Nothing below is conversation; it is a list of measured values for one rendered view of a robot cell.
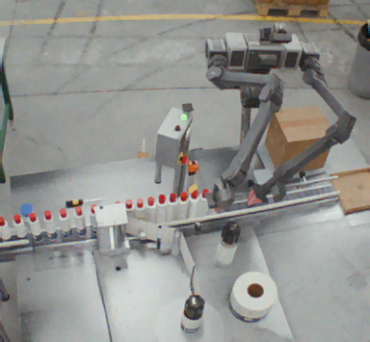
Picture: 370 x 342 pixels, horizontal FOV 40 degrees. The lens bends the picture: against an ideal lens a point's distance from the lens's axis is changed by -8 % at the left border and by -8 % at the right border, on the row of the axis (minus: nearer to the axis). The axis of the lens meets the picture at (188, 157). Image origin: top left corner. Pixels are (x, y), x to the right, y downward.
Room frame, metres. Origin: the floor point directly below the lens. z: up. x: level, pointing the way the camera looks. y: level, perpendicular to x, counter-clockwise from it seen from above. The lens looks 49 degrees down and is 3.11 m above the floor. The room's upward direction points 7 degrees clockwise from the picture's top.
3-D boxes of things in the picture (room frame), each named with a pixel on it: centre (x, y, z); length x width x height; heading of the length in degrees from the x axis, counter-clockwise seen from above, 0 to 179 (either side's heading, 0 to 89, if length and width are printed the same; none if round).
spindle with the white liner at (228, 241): (1.34, -0.23, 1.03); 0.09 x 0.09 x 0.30
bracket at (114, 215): (1.34, 0.30, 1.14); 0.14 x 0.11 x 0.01; 110
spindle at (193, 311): (0.95, -0.10, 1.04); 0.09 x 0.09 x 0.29
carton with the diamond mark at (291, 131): (2.11, -0.60, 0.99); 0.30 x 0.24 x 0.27; 109
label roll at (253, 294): (1.11, -0.37, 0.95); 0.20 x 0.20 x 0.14
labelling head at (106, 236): (1.35, 0.31, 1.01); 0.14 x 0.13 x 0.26; 110
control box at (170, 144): (1.62, 0.07, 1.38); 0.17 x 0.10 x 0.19; 165
